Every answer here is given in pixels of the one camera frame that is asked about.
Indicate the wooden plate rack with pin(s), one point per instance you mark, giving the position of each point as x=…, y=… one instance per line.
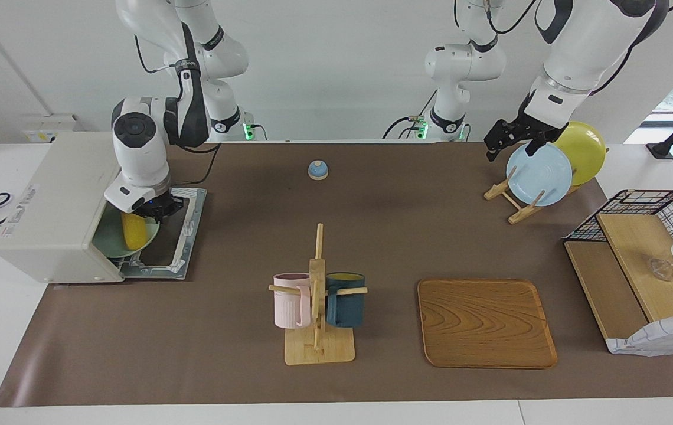
x=516, y=213

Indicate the light blue plate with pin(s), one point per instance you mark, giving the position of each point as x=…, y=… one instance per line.
x=540, y=174

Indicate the yellow corn cob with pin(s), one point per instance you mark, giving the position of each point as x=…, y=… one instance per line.
x=134, y=233

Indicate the brown table mat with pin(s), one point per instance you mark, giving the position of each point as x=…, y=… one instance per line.
x=206, y=330

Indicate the blue lid with wooden knob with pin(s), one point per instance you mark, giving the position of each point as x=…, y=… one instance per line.
x=318, y=170

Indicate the small clear glass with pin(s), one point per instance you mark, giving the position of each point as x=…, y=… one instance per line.
x=663, y=269

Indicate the wooden mug tree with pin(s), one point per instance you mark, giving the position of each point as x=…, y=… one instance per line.
x=317, y=348

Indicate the wooden serving tray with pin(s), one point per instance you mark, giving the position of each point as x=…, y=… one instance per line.
x=484, y=324

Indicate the white wall socket box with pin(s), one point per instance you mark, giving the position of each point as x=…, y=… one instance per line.
x=47, y=127

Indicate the yellow plate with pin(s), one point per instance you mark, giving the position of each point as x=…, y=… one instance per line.
x=587, y=153

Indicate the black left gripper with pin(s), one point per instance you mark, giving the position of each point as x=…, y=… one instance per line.
x=525, y=130

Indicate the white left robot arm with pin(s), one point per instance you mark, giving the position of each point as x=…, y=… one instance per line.
x=578, y=53

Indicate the wooden box shelf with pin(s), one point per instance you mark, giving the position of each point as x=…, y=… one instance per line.
x=667, y=336

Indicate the pink mug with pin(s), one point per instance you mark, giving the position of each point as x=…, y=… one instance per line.
x=288, y=304

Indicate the pale green plate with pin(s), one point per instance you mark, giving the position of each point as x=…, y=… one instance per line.
x=109, y=239

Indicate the white toaster oven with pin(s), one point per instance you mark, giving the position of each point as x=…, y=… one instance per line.
x=47, y=200

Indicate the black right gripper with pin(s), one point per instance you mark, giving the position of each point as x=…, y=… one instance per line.
x=162, y=208

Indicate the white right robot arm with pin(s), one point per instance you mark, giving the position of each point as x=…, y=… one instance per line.
x=139, y=153

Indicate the dark blue mug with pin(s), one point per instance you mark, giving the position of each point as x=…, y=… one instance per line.
x=345, y=307

